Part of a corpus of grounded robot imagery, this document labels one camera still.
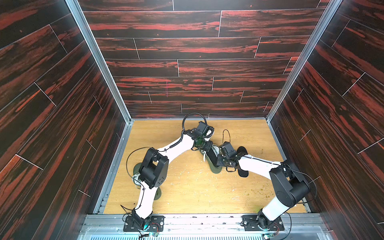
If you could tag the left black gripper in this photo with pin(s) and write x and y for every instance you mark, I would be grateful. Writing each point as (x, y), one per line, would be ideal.
(209, 145)

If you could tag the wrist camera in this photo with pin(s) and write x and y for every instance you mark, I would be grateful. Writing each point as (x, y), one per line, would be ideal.
(205, 130)
(227, 150)

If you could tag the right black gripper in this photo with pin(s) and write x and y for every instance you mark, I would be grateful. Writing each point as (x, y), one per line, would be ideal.
(214, 157)

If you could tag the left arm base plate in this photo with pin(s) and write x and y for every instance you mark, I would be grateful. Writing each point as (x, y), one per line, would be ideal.
(144, 223)

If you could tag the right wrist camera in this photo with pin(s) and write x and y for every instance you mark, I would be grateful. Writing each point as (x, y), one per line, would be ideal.
(227, 150)

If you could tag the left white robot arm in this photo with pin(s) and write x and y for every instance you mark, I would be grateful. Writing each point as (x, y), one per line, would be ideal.
(153, 170)

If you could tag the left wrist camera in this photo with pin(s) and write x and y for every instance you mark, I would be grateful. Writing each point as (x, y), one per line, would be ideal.
(205, 130)

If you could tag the front aluminium frame rail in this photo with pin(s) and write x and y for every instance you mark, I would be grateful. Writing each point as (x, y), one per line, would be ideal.
(205, 227)

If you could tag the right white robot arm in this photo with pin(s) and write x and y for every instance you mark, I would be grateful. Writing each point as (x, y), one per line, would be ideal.
(290, 185)

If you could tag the left aluminium corner post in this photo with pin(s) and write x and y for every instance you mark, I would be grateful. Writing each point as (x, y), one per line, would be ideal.
(91, 42)

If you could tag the aluminium corner post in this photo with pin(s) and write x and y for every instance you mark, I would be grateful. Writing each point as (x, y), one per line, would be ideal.
(320, 28)
(91, 42)

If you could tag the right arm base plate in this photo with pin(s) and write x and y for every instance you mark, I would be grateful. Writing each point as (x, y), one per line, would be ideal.
(261, 223)

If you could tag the right aluminium corner post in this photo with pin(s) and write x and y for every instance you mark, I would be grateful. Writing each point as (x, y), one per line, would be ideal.
(320, 28)

